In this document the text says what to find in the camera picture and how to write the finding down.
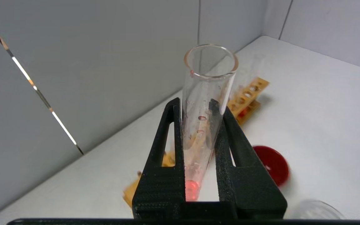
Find wooden test tube rack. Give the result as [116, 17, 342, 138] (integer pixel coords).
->
[123, 77, 270, 208]

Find clear glass beaker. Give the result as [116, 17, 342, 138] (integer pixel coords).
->
[292, 199, 346, 219]

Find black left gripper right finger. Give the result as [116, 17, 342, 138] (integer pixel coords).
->
[210, 99, 288, 219]

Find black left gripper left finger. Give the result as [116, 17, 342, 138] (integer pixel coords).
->
[132, 97, 187, 219]

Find red pigment glass test tube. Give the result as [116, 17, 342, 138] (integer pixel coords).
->
[182, 44, 239, 202]

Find dark red plastic cup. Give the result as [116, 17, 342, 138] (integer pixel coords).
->
[252, 145, 290, 187]

